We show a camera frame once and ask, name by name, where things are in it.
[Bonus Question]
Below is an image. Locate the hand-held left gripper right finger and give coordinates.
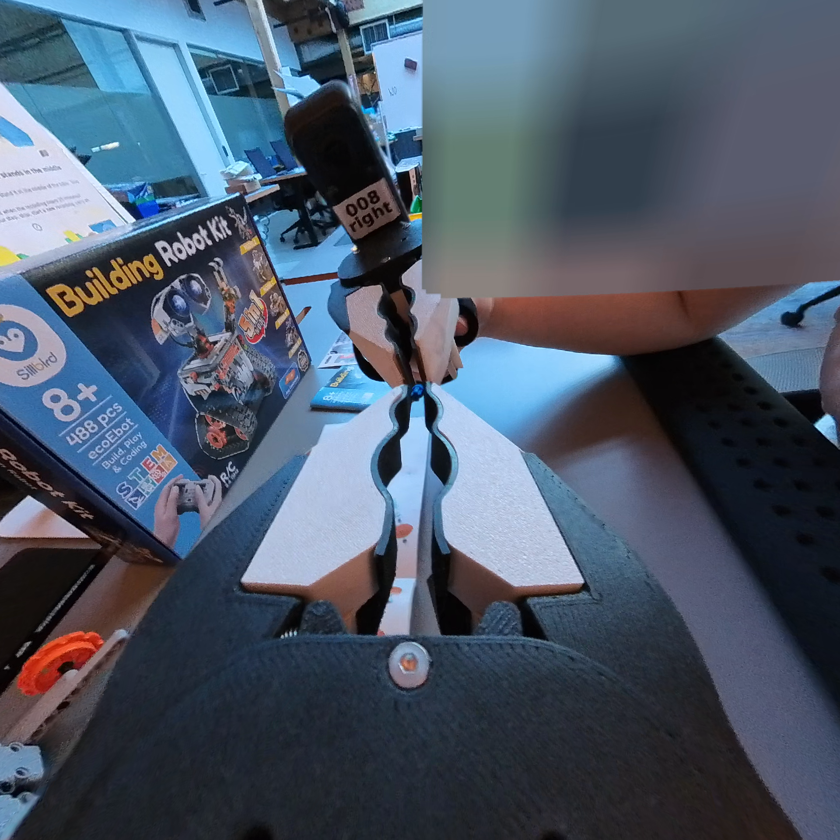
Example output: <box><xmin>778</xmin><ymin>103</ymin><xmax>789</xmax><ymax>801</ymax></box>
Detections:
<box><xmin>423</xmin><ymin>384</ymin><xmax>586</xmax><ymax>635</ymax></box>

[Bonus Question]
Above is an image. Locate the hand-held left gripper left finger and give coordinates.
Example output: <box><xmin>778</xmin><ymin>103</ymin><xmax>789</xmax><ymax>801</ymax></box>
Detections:
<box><xmin>241</xmin><ymin>386</ymin><xmax>412</xmax><ymax>635</ymax></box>

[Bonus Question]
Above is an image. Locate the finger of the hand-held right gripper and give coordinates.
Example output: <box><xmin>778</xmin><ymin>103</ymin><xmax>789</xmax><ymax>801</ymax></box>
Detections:
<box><xmin>402</xmin><ymin>287</ymin><xmax>465</xmax><ymax>388</ymax></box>
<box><xmin>346</xmin><ymin>283</ymin><xmax>417</xmax><ymax>388</ymax></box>

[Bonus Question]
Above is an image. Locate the person's right forearm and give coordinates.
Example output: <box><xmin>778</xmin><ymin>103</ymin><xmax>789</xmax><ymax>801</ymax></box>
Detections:
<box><xmin>469</xmin><ymin>283</ymin><xmax>805</xmax><ymax>360</ymax></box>

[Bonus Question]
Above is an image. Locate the grey desk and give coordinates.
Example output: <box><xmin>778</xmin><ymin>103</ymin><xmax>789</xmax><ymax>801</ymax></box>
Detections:
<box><xmin>0</xmin><ymin>272</ymin><xmax>840</xmax><ymax>840</ymax></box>

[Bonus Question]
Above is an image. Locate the clear bagged leaflet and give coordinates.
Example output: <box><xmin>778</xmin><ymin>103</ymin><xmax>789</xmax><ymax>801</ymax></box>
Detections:
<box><xmin>319</xmin><ymin>331</ymin><xmax>359</xmax><ymax>370</ymax></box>

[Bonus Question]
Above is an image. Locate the small blue booklet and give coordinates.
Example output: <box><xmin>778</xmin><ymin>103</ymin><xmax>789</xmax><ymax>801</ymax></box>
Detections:
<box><xmin>310</xmin><ymin>367</ymin><xmax>395</xmax><ymax>413</ymax></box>

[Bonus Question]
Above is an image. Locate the white whiteboard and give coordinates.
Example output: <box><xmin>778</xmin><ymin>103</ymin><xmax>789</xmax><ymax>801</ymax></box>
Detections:
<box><xmin>372</xmin><ymin>33</ymin><xmax>425</xmax><ymax>132</ymax></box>

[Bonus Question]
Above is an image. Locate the white instruction booklet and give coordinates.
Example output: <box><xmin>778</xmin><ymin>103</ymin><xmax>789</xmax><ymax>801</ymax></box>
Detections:
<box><xmin>379</xmin><ymin>420</ymin><xmax>435</xmax><ymax>636</ymax></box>

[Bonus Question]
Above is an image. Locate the blue robot kit box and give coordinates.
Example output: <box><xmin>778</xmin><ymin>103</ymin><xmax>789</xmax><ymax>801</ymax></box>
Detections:
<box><xmin>0</xmin><ymin>192</ymin><xmax>314</xmax><ymax>567</ymax></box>

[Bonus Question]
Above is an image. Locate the black flat pad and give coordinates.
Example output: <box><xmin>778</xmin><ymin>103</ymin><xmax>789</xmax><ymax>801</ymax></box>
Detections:
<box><xmin>0</xmin><ymin>545</ymin><xmax>109</xmax><ymax>693</ymax></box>

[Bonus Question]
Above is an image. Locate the white instruction poster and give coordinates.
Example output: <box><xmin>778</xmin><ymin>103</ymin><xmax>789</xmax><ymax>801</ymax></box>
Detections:
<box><xmin>0</xmin><ymin>82</ymin><xmax>135</xmax><ymax>266</ymax></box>

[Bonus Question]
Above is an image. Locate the grey orange toy robot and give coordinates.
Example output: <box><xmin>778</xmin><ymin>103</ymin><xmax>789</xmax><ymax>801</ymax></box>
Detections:
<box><xmin>0</xmin><ymin>630</ymin><xmax>129</xmax><ymax>818</ymax></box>

